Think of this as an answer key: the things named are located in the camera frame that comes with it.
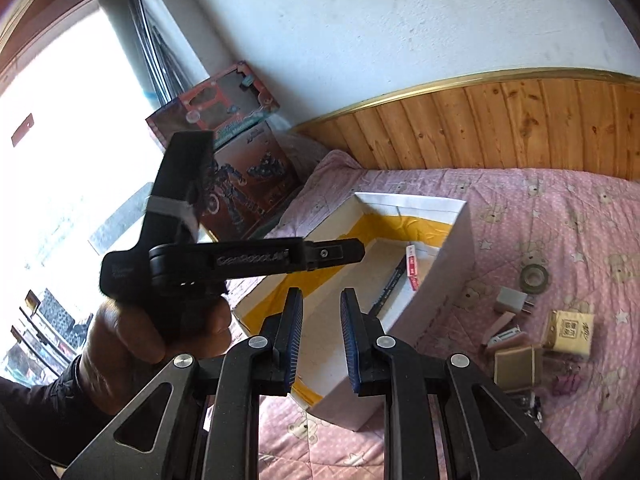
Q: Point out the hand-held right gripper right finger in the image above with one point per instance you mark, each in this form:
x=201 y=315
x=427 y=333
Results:
x=350 y=345

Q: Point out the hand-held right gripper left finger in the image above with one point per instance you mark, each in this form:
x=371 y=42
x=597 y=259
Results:
x=292 y=330

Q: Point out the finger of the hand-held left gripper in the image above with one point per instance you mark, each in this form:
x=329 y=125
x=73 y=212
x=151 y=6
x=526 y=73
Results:
x=335 y=252

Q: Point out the white cardboard box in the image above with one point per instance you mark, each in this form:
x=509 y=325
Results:
x=440 y=280

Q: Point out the beige tissue packet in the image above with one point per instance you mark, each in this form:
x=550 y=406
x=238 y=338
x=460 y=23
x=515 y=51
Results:
x=570 y=332

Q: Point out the person's left forearm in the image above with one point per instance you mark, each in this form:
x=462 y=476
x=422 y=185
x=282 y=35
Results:
x=40 y=410

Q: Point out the person's left hand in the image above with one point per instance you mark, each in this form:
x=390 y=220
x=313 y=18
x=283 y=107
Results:
x=125 y=340

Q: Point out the black pen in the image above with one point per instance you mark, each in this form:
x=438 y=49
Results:
x=390 y=285

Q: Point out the red and white packet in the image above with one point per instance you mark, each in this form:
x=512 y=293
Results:
x=411 y=265

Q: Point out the grey pillow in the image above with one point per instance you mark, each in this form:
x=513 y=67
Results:
x=306 y=155

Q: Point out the robot toy box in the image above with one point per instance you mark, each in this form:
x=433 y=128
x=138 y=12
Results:
x=250 y=170

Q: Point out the window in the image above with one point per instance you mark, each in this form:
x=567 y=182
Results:
x=60 y=185

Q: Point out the white charger plug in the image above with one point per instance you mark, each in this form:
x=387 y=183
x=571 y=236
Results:
x=507 y=300

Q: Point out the small brown box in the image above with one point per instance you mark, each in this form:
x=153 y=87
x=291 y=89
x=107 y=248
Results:
x=515 y=367

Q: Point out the black binder clips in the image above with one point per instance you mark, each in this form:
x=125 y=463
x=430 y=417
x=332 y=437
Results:
x=532 y=405

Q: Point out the green tape roll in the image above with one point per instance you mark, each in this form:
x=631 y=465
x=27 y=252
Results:
x=543 y=285

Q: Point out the red window sticker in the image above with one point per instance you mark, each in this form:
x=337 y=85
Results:
x=22 y=127

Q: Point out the wooden headboard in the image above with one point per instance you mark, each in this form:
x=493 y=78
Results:
x=500 y=125

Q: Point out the bundle of dark rods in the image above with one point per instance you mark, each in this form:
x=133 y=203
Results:
x=155 y=45

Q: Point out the purple binder clips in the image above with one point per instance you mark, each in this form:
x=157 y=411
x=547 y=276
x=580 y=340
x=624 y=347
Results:
x=565 y=381

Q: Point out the pink printed blanket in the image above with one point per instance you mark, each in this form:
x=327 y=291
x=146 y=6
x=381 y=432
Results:
x=550 y=210

